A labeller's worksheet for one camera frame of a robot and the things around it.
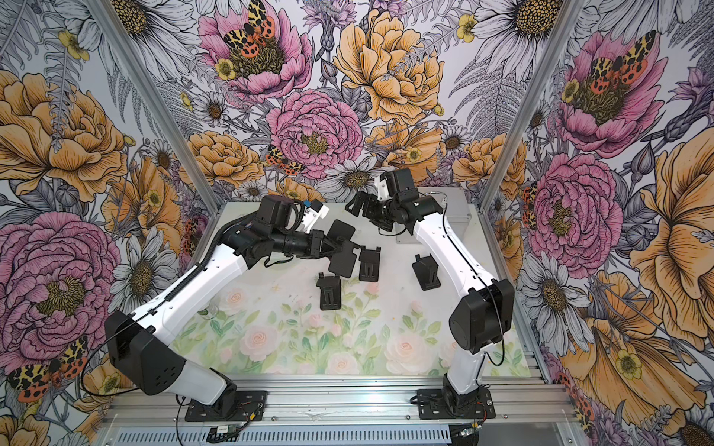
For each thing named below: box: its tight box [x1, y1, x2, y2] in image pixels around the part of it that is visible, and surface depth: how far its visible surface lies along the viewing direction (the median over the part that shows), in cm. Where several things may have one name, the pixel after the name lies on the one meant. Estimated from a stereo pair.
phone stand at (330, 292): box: [316, 272, 342, 311], surface depth 93 cm
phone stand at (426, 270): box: [411, 252, 442, 291], surface depth 98 cm
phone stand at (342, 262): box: [326, 219, 357, 278], surface depth 75 cm
